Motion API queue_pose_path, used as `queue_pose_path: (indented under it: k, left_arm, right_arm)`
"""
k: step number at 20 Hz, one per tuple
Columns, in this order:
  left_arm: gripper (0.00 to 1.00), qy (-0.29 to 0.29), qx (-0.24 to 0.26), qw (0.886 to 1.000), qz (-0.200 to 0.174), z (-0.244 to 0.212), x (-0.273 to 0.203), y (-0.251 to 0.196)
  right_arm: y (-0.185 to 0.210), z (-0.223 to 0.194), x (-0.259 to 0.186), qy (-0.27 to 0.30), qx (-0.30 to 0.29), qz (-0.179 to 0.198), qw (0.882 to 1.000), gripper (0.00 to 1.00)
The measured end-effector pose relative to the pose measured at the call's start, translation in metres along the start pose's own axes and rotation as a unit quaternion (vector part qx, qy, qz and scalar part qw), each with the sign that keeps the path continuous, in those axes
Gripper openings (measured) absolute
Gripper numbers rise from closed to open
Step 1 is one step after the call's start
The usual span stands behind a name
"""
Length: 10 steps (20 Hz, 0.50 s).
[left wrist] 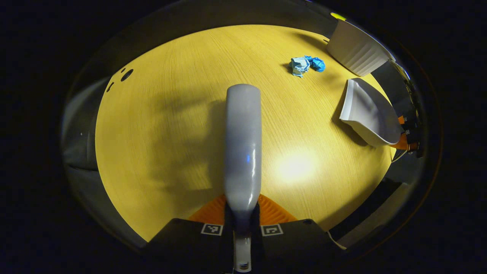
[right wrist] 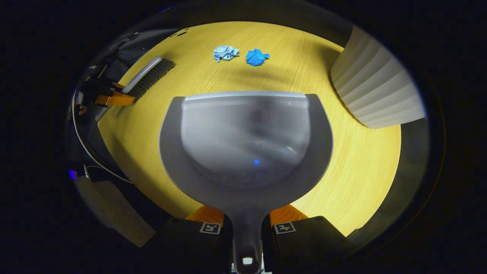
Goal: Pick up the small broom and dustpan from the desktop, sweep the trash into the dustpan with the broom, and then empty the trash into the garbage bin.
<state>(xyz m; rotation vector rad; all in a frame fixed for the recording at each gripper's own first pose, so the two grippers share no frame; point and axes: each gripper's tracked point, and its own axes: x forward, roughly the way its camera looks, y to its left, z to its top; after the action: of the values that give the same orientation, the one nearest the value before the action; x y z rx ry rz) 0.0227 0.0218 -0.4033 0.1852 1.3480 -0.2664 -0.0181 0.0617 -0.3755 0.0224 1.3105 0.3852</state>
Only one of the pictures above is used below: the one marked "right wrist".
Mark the white ribbed garbage bin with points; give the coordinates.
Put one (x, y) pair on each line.
(376, 87)

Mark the light blue paper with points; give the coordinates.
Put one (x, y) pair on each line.
(225, 53)

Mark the wooden desktop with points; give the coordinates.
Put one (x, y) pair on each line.
(350, 171)

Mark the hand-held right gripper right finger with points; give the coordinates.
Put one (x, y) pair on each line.
(304, 243)

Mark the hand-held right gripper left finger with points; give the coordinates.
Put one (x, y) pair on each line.
(190, 243)

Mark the grey dustpan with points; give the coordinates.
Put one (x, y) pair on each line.
(247, 152)

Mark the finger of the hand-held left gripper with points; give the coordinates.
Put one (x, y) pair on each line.
(110, 85)
(114, 100)

